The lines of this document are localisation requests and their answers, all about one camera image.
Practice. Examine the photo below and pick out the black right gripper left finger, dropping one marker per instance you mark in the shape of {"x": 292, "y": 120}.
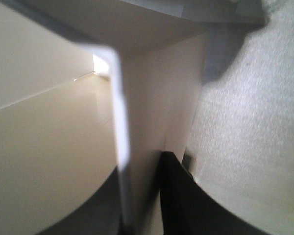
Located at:
{"x": 99, "y": 215}

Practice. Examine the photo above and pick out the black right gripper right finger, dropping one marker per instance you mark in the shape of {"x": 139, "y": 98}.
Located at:
{"x": 188, "y": 210}

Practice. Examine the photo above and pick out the white paper trash bin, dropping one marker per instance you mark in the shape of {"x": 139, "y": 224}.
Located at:
{"x": 87, "y": 86}

